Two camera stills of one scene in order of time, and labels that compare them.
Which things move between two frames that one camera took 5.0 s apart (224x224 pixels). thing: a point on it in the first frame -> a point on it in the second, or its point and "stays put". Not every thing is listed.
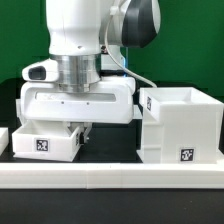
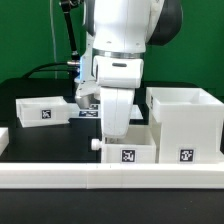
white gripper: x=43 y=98 -> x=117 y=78
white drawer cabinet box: x=179 y=126 stays put
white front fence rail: x=112 y=175 stays put
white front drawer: x=46 y=141 -> x=139 y=146
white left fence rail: x=4 y=139 stays put
